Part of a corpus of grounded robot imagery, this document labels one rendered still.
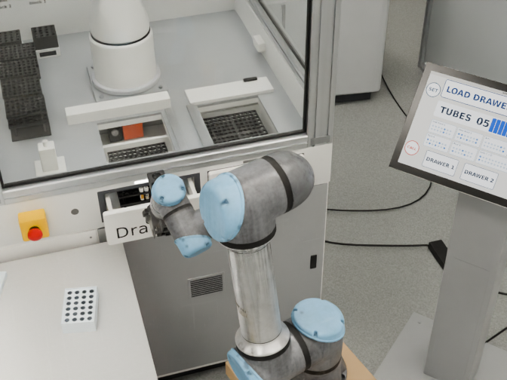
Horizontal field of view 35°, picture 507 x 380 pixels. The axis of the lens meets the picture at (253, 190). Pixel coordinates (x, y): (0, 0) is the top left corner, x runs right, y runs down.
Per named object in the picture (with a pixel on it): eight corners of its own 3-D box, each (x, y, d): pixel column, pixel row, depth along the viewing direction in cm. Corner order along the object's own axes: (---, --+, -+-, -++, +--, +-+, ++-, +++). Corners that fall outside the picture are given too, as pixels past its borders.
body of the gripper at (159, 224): (152, 239, 208) (154, 228, 197) (145, 207, 210) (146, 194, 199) (181, 233, 210) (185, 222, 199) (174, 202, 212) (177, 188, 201)
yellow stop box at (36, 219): (50, 238, 224) (45, 219, 219) (23, 243, 222) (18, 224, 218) (48, 226, 228) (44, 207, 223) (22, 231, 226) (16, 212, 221)
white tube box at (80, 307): (96, 331, 208) (94, 321, 206) (62, 333, 208) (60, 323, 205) (98, 295, 218) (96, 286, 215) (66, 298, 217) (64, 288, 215)
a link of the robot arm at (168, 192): (163, 212, 183) (145, 179, 184) (160, 224, 193) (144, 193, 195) (194, 197, 185) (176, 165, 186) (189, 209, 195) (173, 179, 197)
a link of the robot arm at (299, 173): (321, 127, 154) (238, 182, 199) (274, 148, 150) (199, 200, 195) (348, 182, 154) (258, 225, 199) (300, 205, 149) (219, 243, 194)
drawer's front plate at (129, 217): (210, 225, 231) (207, 195, 224) (108, 246, 224) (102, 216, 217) (208, 221, 232) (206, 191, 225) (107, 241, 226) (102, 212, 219)
